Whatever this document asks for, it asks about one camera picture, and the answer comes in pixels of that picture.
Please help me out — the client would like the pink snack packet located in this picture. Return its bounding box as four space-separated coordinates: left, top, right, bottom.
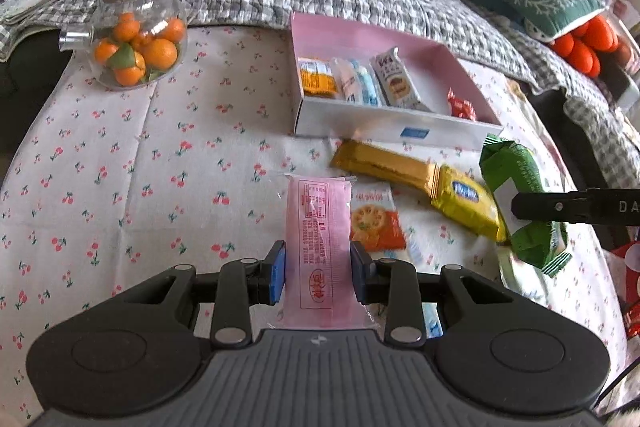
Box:
281 174 375 329

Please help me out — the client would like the green snack packet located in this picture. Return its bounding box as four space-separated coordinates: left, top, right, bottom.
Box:
480 134 572 277

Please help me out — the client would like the yellow cracker packet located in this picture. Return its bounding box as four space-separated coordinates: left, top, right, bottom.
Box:
430 165 508 244

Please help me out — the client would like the gold brown wafer bar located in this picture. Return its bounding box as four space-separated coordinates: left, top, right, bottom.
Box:
331 141 439 198

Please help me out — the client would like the red candy packet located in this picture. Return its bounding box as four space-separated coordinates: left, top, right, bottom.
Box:
447 89 477 121

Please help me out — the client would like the orange lotus chip packet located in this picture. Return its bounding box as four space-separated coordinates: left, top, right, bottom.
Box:
350 183 406 253

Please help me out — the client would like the orange carrot plush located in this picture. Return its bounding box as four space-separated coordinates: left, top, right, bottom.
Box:
549 14 620 79

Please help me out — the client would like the cherry print tablecloth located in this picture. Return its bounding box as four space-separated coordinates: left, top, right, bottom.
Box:
1 27 627 426

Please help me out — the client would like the white brown cake packet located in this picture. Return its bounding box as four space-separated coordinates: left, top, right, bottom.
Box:
371 46 430 112

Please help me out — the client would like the white blue bread packet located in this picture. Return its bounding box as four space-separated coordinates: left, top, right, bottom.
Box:
330 57 385 107

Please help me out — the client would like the white pink cardboard box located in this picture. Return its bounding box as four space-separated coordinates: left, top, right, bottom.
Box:
291 13 503 150

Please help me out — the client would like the orange snack packet in box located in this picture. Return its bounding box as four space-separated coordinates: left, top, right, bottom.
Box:
297 57 338 98

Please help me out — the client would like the glass jar with tangerines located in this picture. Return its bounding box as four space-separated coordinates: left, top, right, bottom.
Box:
58 0 191 90

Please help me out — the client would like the grey checkered blanket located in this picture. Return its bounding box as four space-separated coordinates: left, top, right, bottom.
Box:
182 0 639 188

